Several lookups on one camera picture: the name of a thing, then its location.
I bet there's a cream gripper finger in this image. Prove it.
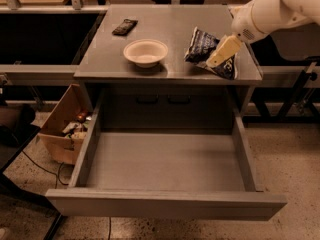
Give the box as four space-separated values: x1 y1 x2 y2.
206 35 242 68

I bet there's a blue chip bag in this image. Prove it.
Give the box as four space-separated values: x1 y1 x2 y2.
184 27 238 80

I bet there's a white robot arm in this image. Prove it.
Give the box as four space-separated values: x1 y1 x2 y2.
206 0 320 68

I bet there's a grey cabinet counter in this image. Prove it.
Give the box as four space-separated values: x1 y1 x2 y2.
74 5 262 111

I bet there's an open grey top drawer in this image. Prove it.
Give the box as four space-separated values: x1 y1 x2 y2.
46 87 287 221

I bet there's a white paper bowl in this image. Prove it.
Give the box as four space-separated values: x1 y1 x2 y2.
123 39 168 68

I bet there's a black snack bar wrapper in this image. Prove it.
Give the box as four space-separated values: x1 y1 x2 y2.
112 19 138 36

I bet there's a red can in box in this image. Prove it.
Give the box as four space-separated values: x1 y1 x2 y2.
76 110 89 123

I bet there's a cardboard box with trash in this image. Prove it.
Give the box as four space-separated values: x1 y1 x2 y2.
38 84 92 165

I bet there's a black right drawer handle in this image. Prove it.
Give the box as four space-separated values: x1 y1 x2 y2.
167 95 191 105

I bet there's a black floor cable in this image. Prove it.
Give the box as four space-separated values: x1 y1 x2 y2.
19 148 70 188

